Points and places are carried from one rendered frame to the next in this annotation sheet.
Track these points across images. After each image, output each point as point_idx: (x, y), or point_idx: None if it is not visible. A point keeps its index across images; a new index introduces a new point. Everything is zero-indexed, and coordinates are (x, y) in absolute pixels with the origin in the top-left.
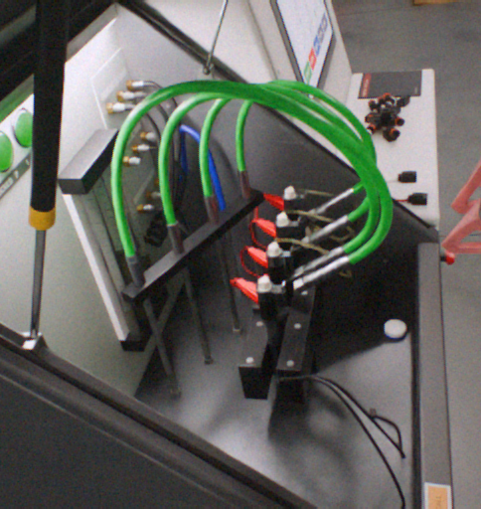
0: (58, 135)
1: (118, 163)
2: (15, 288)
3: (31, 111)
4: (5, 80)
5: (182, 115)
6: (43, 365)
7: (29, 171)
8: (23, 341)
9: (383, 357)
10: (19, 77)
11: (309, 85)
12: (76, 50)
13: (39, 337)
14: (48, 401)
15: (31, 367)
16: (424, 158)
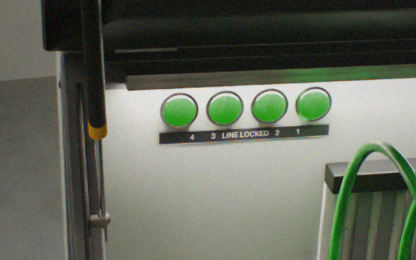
0: (93, 82)
1: (344, 182)
2: (210, 210)
3: (335, 96)
4: (318, 59)
5: None
6: (84, 234)
7: (295, 139)
8: (95, 213)
9: None
10: (329, 63)
11: None
12: None
13: (102, 219)
14: (72, 259)
15: (80, 229)
16: None
